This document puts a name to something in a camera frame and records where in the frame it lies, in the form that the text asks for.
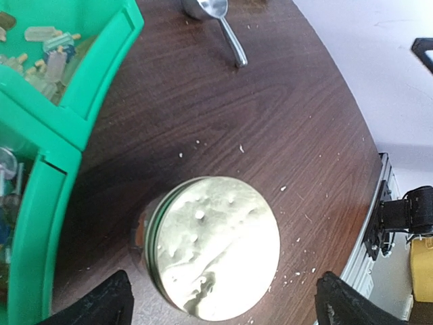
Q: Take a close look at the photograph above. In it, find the green candy bin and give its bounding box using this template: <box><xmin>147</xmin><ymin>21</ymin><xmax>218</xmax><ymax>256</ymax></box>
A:
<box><xmin>1</xmin><ymin>95</ymin><xmax>81</xmax><ymax>324</ymax></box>
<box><xmin>1</xmin><ymin>1</ymin><xmax>144</xmax><ymax>150</ymax></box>

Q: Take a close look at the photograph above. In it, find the clear plastic round container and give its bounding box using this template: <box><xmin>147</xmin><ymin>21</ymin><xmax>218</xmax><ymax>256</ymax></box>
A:
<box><xmin>128</xmin><ymin>196</ymin><xmax>170</xmax><ymax>282</ymax></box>

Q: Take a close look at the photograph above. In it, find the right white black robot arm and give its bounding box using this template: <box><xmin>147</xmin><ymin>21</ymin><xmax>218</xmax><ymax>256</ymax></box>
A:
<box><xmin>380</xmin><ymin>186</ymin><xmax>432</xmax><ymax>236</ymax></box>

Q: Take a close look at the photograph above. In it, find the gold round lid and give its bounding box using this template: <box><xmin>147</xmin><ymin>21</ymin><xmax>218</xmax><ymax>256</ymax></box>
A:
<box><xmin>141</xmin><ymin>176</ymin><xmax>281</xmax><ymax>322</ymax></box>

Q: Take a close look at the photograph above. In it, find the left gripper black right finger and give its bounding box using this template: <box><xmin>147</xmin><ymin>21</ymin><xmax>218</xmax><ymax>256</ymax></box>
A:
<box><xmin>315</xmin><ymin>272</ymin><xmax>407</xmax><ymax>325</ymax></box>

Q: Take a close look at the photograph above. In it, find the silver metal scoop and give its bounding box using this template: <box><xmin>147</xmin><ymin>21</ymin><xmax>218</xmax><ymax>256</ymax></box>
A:
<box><xmin>181</xmin><ymin>0</ymin><xmax>248</xmax><ymax>68</ymax></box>

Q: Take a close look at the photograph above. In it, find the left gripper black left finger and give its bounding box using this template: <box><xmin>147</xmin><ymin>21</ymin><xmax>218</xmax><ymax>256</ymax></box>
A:
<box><xmin>41</xmin><ymin>270</ymin><xmax>134</xmax><ymax>325</ymax></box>

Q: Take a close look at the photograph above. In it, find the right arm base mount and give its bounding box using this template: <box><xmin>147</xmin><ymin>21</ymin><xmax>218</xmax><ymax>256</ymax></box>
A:
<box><xmin>363</xmin><ymin>180</ymin><xmax>392</xmax><ymax>261</ymax></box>

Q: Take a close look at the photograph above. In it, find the front aluminium rail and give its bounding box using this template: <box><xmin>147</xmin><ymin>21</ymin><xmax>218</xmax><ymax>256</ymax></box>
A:
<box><xmin>340</xmin><ymin>152</ymin><xmax>402</xmax><ymax>301</ymax></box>

